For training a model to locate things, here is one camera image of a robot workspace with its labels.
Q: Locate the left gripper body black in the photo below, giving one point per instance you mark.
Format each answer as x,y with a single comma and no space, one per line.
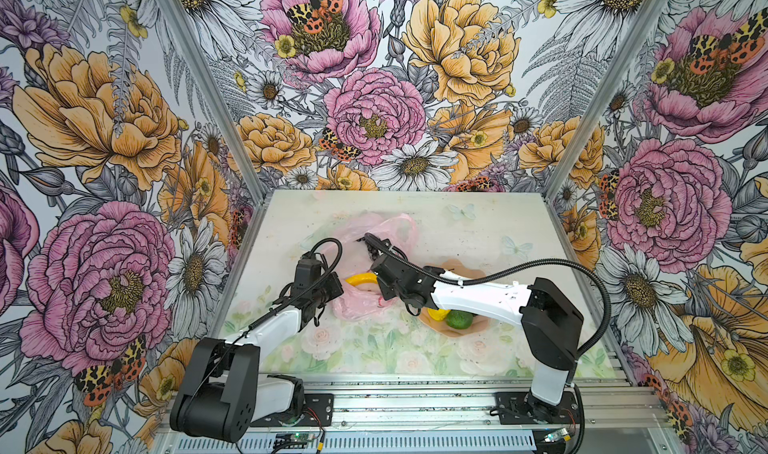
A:
328,292

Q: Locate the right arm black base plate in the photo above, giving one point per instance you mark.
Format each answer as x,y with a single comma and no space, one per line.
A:
521,408

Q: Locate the yellow fake banana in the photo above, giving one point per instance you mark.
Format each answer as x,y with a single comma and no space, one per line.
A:
362,279

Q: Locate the green circuit board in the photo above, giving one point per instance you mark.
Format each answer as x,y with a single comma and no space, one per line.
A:
292,441
556,436

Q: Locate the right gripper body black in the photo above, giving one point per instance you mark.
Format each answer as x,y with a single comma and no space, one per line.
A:
391,291

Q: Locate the aluminium corner post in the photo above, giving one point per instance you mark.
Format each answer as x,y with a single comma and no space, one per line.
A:
646,19
189,46

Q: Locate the green fake lime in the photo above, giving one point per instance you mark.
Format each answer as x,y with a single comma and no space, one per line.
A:
459,320

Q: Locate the aluminium rail frame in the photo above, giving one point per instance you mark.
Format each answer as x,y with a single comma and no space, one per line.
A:
420,415

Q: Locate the right green circuit board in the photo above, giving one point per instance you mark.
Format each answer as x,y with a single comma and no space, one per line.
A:
556,436

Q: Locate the right aluminium corner post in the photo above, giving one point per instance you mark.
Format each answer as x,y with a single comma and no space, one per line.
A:
646,19

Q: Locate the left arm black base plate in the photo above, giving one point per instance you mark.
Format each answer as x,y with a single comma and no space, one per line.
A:
317,410

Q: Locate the left aluminium corner post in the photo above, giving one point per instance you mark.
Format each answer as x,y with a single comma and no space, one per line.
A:
189,46

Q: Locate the pink flower-shaped plate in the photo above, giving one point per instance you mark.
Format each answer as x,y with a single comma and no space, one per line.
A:
480,323

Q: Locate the yellow fake lemon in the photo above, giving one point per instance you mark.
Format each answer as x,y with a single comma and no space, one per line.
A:
438,315

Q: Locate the pink plastic bag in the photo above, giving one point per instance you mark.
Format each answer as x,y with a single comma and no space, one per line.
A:
364,301

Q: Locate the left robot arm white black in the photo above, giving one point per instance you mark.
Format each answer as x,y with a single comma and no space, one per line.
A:
223,392

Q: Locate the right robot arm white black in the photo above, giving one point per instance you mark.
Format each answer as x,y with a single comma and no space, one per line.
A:
552,324

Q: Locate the left green circuit board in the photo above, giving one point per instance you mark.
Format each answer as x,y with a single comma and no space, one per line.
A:
292,441

